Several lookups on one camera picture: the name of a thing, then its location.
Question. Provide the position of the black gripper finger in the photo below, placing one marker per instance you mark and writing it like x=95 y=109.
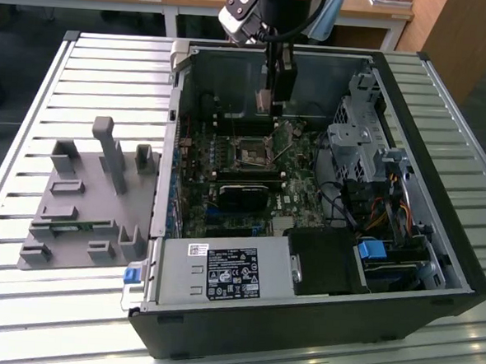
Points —
x=270 y=68
x=285 y=81

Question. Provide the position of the silver CPU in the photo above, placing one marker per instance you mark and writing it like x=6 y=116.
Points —
x=262 y=100

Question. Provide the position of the metal locking lever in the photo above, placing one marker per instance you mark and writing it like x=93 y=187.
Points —
x=285 y=152

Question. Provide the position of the RAM slot bank white latches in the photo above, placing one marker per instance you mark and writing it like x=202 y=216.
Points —
x=246 y=126

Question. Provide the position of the CPU socket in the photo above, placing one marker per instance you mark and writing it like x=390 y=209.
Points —
x=251 y=151

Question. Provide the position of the pale blue teach pendant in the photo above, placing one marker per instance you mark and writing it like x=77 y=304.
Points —
x=329 y=18

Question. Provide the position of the grey case latch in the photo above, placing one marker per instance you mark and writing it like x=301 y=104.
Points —
x=178 y=56

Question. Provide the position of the silver drive cage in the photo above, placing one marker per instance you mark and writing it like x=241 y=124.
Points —
x=348 y=155

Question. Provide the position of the green motherboard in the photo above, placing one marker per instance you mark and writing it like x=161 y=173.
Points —
x=300 y=185

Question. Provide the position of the graphics card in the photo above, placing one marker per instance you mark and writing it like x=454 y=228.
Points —
x=242 y=198

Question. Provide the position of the silver chipset heat sink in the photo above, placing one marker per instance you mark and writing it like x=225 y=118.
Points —
x=283 y=225

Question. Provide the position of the wooden cabinet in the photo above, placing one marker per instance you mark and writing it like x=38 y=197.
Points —
x=462 y=38

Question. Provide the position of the black plastic housing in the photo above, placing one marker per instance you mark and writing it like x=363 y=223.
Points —
x=325 y=261

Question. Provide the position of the blue disk carrier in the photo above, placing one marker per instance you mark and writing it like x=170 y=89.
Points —
x=371 y=251

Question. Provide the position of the silver power supply unit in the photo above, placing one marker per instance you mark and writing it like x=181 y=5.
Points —
x=180 y=269

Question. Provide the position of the black hard disk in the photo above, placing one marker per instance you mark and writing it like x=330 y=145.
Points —
x=390 y=273

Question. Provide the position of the grey parts rack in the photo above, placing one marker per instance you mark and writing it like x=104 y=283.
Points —
x=93 y=206

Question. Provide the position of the green RAM stick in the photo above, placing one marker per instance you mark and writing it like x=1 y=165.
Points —
x=83 y=226

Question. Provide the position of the blue case latch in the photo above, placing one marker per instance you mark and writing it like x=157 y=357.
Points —
x=131 y=275

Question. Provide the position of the black PC case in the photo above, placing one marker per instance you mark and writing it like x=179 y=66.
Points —
x=258 y=335

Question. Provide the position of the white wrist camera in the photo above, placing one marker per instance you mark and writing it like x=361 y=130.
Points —
x=232 y=20

